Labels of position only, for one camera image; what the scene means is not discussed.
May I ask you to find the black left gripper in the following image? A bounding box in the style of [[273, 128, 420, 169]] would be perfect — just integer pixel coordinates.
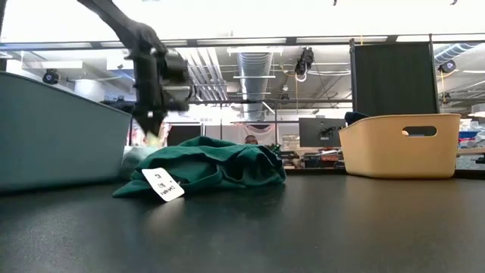
[[127, 45, 168, 137]]

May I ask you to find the light green towel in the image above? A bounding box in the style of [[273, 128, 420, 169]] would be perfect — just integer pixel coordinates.
[[145, 130, 164, 148]]

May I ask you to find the dark green towel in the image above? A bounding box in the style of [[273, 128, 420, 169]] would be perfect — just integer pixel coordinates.
[[112, 136, 288, 203]]

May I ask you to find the navy blue towel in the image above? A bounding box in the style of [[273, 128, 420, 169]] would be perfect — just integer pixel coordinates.
[[343, 111, 371, 127]]

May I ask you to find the black monitor on arm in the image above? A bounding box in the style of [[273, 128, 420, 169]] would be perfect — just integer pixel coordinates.
[[298, 117, 347, 149]]

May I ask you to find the blue-grey plastic basket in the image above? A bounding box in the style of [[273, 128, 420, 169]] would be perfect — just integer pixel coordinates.
[[0, 71, 133, 193]]

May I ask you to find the yellow plastic basket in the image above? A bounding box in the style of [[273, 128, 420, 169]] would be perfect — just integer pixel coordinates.
[[338, 112, 462, 180]]

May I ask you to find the black screen panel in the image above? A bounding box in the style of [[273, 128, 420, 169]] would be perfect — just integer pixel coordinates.
[[166, 124, 204, 147]]

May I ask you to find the light blue towel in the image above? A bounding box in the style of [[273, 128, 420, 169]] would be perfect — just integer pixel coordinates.
[[120, 146, 158, 180]]

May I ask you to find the black round hanging reel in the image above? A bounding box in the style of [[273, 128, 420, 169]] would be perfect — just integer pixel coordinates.
[[42, 68, 61, 86], [438, 58, 458, 74]]

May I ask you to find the black hanging reel white loop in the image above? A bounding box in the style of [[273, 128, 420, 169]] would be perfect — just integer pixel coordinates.
[[294, 46, 316, 83]]

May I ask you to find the black table mat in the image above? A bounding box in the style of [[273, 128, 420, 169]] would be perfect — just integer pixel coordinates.
[[0, 168, 485, 273]]

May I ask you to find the black partition panel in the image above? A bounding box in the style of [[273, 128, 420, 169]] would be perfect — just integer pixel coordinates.
[[349, 39, 441, 117]]

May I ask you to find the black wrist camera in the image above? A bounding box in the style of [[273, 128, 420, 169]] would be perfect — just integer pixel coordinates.
[[161, 49, 196, 113]]

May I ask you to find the silver ventilation duct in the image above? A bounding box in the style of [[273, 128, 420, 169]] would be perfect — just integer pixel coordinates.
[[235, 52, 274, 122]]

